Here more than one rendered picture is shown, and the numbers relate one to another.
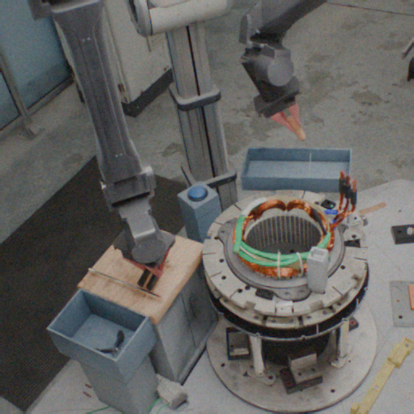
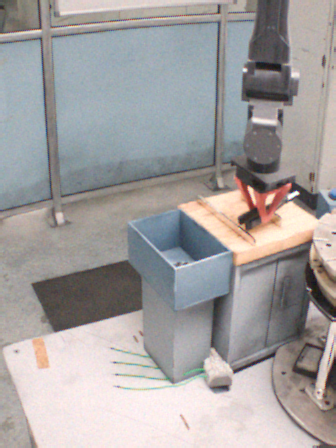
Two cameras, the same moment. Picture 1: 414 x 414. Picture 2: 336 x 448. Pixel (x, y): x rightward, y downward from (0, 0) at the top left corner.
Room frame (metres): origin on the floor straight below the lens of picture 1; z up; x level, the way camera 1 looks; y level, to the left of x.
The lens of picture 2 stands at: (-0.08, -0.08, 1.57)
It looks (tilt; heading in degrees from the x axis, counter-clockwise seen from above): 30 degrees down; 24
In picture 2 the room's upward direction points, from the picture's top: straight up
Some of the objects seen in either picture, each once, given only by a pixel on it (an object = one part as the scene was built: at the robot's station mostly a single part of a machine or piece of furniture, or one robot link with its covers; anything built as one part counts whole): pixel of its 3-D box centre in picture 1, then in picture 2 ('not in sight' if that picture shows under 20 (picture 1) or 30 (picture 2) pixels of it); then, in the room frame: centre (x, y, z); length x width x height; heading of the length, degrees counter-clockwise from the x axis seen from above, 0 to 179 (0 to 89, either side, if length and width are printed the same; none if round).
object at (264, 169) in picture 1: (298, 206); not in sight; (1.05, -0.22, 0.92); 0.25 x 0.11 x 0.28; 72
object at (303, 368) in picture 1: (304, 365); not in sight; (0.66, -0.14, 0.85); 0.06 x 0.04 x 0.05; 98
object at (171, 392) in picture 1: (168, 389); (216, 367); (0.70, 0.16, 0.80); 0.10 x 0.05 x 0.04; 34
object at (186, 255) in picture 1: (143, 268); (251, 220); (0.83, 0.15, 1.05); 0.20 x 0.19 x 0.02; 143
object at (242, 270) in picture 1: (285, 261); not in sight; (0.78, -0.13, 1.05); 0.22 x 0.22 x 0.12
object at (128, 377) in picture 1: (115, 362); (176, 303); (0.71, 0.25, 0.92); 0.17 x 0.11 x 0.28; 53
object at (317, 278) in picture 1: (318, 270); not in sight; (0.67, -0.17, 1.14); 0.03 x 0.03 x 0.09; 56
